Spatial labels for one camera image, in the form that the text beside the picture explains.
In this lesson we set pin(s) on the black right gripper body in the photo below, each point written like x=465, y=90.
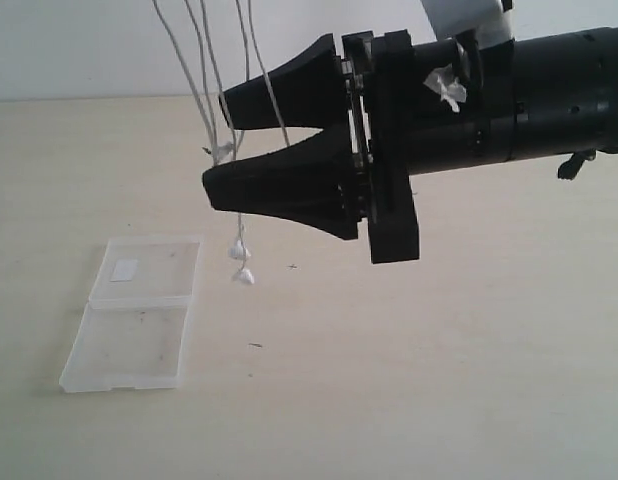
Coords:
x=434, y=107

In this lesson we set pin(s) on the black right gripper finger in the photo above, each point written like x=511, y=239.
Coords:
x=309, y=92
x=312, y=182

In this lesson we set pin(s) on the white wired earphones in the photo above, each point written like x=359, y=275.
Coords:
x=224, y=155

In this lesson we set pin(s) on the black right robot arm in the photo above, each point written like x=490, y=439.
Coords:
x=565, y=103

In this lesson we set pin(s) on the clear plastic hinged case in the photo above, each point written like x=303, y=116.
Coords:
x=134, y=325

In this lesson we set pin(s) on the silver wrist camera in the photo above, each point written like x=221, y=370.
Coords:
x=489, y=20

